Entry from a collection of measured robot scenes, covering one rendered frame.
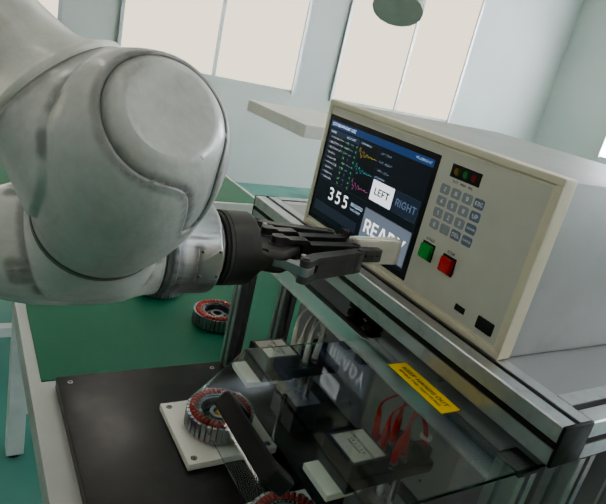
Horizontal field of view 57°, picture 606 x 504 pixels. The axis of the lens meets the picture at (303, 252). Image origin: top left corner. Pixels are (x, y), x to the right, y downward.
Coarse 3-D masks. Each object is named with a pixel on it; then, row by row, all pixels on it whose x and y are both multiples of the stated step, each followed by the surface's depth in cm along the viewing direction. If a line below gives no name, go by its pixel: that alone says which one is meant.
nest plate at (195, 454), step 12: (168, 408) 94; (180, 408) 95; (168, 420) 91; (180, 420) 92; (180, 432) 89; (180, 444) 86; (192, 444) 87; (204, 444) 88; (192, 456) 85; (204, 456) 85; (216, 456) 86; (192, 468) 83
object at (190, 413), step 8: (192, 408) 89; (184, 416) 91; (192, 416) 88; (184, 424) 90; (192, 424) 88; (200, 424) 87; (192, 432) 88; (200, 432) 88; (200, 440) 87; (208, 440) 87
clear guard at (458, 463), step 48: (240, 384) 58; (288, 384) 57; (336, 384) 59; (384, 384) 61; (432, 384) 63; (288, 432) 52; (336, 432) 51; (384, 432) 53; (432, 432) 55; (480, 432) 56; (240, 480) 50; (336, 480) 46; (384, 480) 47; (432, 480) 48; (480, 480) 49
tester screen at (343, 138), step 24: (336, 144) 87; (360, 144) 82; (384, 144) 78; (336, 168) 87; (360, 168) 82; (384, 168) 77; (408, 168) 73; (432, 168) 70; (360, 192) 82; (408, 192) 73; (360, 216) 82; (384, 216) 77
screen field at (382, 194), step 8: (376, 184) 79; (384, 184) 77; (376, 192) 79; (384, 192) 77; (392, 192) 76; (400, 192) 75; (376, 200) 79; (384, 200) 77; (392, 200) 76; (400, 200) 75; (408, 200) 73; (416, 200) 72; (392, 208) 76; (400, 208) 75; (408, 208) 73; (416, 208) 72; (400, 216) 75; (408, 216) 73; (416, 216) 72
